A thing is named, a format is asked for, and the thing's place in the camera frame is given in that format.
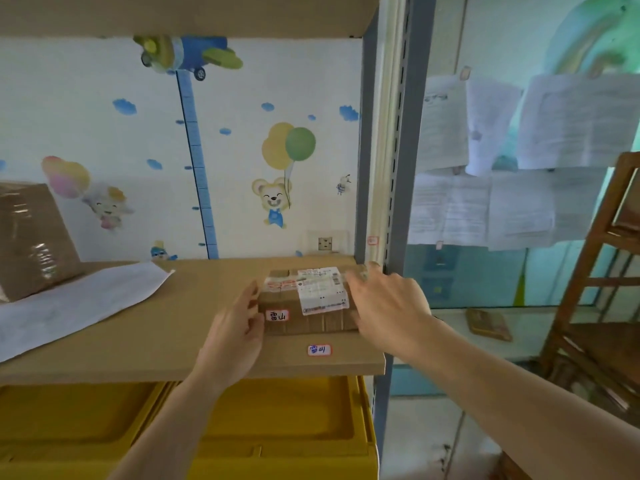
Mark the person's left hand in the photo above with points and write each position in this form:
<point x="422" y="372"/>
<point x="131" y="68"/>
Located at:
<point x="230" y="344"/>

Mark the person's right hand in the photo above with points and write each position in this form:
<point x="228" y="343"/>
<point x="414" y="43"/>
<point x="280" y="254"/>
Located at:
<point x="390" y="309"/>

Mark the cardboard box white label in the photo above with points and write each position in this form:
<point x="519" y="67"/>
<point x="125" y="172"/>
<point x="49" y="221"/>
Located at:
<point x="325" y="324"/>

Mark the tall taped cardboard box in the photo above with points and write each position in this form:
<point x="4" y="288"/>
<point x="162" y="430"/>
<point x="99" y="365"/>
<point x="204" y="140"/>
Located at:
<point x="35" y="234"/>

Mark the person's right forearm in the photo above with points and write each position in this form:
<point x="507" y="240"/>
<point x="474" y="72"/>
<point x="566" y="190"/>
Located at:
<point x="525" y="419"/>

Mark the person's left forearm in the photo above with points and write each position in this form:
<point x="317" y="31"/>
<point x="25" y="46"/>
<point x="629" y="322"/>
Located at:
<point x="165" y="434"/>

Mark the grey metal shelf wooden boards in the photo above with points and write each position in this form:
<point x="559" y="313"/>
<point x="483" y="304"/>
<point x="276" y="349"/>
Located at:
<point x="150" y="319"/>

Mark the brown wooden shelf rack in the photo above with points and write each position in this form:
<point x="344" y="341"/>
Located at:
<point x="605" y="349"/>

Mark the white paper envelope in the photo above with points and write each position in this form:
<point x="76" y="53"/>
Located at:
<point x="75" y="304"/>

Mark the bear with balloons sticker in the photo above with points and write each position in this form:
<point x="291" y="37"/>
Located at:
<point x="280" y="144"/>

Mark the airplane height chart sticker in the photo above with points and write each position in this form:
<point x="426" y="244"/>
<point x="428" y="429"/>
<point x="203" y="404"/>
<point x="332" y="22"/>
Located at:
<point x="195" y="144"/>

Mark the pink balloon bunny sticker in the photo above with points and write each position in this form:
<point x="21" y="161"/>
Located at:
<point x="65" y="177"/>

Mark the white wall outlet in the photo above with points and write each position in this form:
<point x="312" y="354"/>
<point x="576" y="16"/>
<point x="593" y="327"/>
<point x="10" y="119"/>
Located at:
<point x="325" y="243"/>

